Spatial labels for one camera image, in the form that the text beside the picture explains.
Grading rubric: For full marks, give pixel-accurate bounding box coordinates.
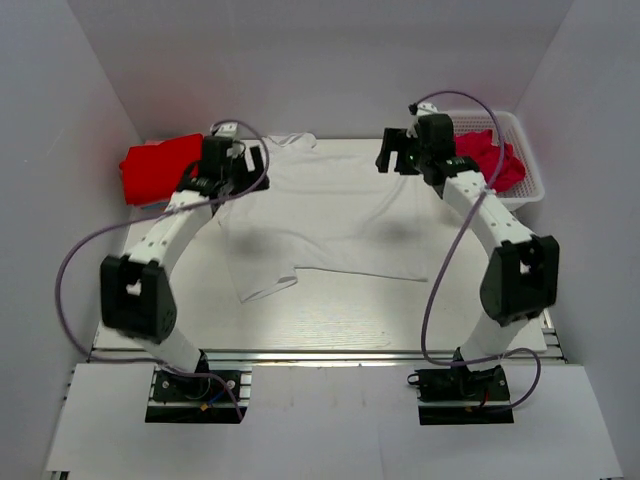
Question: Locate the folded red t shirt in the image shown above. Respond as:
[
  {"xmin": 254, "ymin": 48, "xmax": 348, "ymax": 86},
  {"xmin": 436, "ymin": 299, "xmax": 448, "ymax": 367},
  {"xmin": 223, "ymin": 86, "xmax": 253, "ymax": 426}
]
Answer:
[{"xmin": 119, "ymin": 133, "xmax": 204, "ymax": 206}]

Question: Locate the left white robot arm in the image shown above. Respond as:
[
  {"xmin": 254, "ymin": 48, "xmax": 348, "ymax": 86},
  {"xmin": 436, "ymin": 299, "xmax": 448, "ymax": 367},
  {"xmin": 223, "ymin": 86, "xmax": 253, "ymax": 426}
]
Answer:
[{"xmin": 100, "ymin": 130, "xmax": 269, "ymax": 399}]

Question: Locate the crumpled magenta t shirt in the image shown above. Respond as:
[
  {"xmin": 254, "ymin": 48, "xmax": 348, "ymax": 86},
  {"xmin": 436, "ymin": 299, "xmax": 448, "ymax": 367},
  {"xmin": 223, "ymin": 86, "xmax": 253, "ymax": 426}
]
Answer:
[{"xmin": 455, "ymin": 129, "xmax": 526, "ymax": 193}]

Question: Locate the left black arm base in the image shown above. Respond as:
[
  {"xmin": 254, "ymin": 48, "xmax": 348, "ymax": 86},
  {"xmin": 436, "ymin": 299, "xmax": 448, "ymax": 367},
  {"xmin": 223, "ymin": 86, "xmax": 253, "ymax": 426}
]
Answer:
[{"xmin": 150, "ymin": 367, "xmax": 243, "ymax": 404}]

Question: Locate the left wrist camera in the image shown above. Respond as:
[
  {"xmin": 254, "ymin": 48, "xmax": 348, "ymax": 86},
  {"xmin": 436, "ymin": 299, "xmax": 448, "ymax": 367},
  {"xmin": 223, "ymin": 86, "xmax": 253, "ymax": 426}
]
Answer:
[{"xmin": 210, "ymin": 122, "xmax": 238, "ymax": 141}]

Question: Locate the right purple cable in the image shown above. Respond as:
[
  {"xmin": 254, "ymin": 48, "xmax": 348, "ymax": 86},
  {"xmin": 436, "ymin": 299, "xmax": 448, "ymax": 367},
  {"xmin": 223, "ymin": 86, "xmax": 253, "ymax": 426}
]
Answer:
[{"xmin": 408, "ymin": 89, "xmax": 542, "ymax": 414}]

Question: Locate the folded blue t shirt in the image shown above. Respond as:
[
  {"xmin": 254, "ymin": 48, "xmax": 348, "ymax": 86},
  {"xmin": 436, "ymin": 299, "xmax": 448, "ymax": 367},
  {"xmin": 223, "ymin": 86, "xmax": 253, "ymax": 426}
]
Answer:
[{"xmin": 140, "ymin": 200, "xmax": 169, "ymax": 211}]

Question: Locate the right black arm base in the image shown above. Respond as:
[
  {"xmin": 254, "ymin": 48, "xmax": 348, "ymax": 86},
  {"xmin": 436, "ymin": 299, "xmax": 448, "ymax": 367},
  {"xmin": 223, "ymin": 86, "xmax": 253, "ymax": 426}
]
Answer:
[{"xmin": 407, "ymin": 366, "xmax": 510, "ymax": 403}]

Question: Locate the purple cable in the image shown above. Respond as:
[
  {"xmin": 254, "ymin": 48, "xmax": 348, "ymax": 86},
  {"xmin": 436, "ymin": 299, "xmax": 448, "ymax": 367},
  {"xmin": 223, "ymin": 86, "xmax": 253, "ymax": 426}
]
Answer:
[
  {"xmin": 55, "ymin": 118, "xmax": 272, "ymax": 424},
  {"xmin": 408, "ymin": 89, "xmax": 542, "ymax": 414}
]

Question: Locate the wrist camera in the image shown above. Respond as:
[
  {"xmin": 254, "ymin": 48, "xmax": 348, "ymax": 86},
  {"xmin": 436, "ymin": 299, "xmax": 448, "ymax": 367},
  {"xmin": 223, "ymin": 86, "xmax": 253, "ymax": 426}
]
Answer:
[
  {"xmin": 408, "ymin": 101, "xmax": 439, "ymax": 117},
  {"xmin": 210, "ymin": 122, "xmax": 238, "ymax": 141}
]

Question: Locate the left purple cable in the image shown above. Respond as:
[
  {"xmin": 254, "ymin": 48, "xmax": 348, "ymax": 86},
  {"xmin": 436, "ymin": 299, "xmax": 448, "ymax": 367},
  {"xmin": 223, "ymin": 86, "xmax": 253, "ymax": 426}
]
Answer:
[{"xmin": 55, "ymin": 118, "xmax": 272, "ymax": 424}]

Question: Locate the white t shirt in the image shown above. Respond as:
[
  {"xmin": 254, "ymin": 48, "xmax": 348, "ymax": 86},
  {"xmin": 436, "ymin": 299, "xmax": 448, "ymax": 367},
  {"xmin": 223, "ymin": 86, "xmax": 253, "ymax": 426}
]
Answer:
[{"xmin": 218, "ymin": 133, "xmax": 431, "ymax": 302}]

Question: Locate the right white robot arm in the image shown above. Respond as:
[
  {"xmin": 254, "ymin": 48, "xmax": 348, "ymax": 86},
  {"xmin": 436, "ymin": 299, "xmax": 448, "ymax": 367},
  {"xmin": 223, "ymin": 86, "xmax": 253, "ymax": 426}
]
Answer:
[{"xmin": 376, "ymin": 113, "xmax": 560, "ymax": 399}]

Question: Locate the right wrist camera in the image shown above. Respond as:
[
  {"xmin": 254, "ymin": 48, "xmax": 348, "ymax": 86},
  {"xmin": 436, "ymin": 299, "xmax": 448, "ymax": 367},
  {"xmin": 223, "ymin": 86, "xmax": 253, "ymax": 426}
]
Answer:
[{"xmin": 408, "ymin": 101, "xmax": 439, "ymax": 117}]

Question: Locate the white plastic basket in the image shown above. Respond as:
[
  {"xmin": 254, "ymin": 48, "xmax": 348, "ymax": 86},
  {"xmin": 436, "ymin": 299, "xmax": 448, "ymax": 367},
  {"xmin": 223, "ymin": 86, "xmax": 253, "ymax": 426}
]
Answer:
[{"xmin": 448, "ymin": 110, "xmax": 545, "ymax": 211}]

